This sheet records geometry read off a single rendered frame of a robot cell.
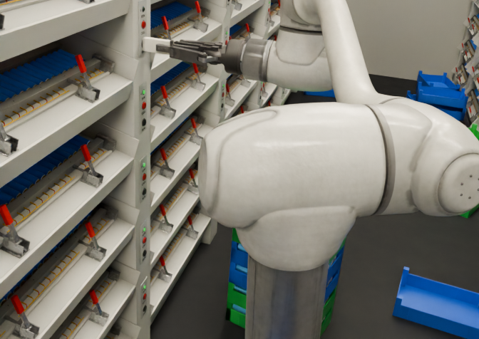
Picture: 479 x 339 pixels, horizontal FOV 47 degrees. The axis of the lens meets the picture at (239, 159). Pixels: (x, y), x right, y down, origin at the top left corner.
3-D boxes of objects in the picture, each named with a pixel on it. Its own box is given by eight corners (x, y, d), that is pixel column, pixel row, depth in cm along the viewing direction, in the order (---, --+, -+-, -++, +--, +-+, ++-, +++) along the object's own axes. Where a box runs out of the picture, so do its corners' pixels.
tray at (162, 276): (207, 226, 221) (218, 199, 214) (146, 327, 167) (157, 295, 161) (162, 205, 222) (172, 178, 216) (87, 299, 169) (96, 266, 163)
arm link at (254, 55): (272, 76, 124) (247, 72, 126) (276, 36, 121) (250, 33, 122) (264, 87, 116) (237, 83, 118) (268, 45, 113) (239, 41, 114)
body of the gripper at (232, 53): (239, 80, 118) (197, 73, 119) (248, 70, 125) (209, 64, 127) (241, 45, 114) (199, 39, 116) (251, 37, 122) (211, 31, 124)
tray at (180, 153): (212, 139, 204) (224, 107, 197) (146, 220, 151) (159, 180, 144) (163, 117, 206) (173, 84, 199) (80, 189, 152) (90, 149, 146)
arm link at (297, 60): (273, 81, 125) (280, 22, 121) (341, 91, 122) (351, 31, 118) (263, 90, 115) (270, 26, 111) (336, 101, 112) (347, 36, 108)
